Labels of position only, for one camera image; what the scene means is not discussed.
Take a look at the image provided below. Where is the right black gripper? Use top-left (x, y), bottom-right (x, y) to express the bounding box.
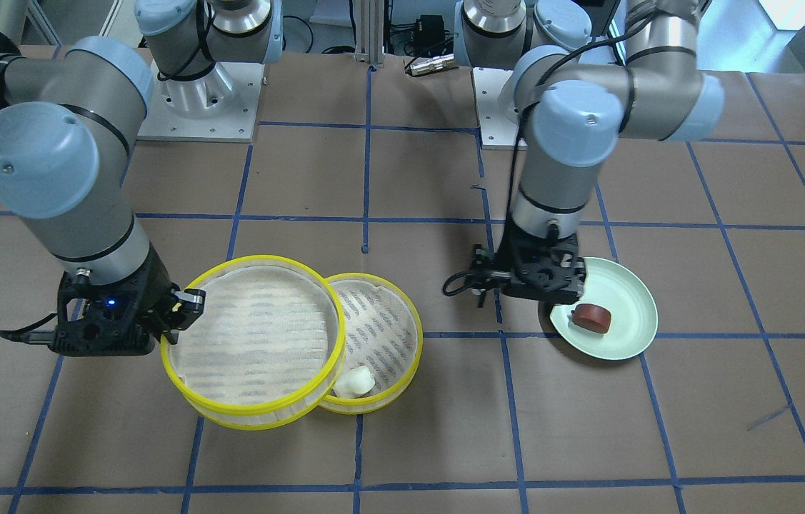
top-left (49, 246), bottom-right (206, 356)

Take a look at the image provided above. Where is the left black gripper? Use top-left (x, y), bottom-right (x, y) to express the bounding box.
top-left (466, 218), bottom-right (587, 308)

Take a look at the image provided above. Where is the yellow steamer layer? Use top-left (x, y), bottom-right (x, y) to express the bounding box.
top-left (320, 273), bottom-right (423, 415)
top-left (161, 255), bottom-right (346, 430)

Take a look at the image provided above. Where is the white bun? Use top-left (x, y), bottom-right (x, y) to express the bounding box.
top-left (333, 366), bottom-right (376, 399)

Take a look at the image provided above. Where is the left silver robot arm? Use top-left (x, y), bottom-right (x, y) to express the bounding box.
top-left (450, 1), bottom-right (725, 306)

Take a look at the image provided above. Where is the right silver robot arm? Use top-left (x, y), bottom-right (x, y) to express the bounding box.
top-left (0, 1), bottom-right (284, 357)

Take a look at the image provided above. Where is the brown bun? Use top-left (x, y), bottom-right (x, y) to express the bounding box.
top-left (571, 303), bottom-right (612, 334)

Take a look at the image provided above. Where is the light green plate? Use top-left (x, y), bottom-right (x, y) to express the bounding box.
top-left (549, 257), bottom-right (658, 361)

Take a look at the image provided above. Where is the silver cylindrical connector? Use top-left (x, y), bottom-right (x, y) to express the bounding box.
top-left (404, 54), bottom-right (460, 77)

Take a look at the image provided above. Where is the black power adapter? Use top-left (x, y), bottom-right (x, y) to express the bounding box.
top-left (412, 14), bottom-right (446, 49)

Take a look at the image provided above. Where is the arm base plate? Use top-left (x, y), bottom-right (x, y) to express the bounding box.
top-left (473, 67), bottom-right (519, 150)
top-left (137, 62), bottom-right (266, 143)

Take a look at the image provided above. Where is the aluminium frame post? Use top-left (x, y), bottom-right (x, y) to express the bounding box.
top-left (351, 1), bottom-right (389, 69)

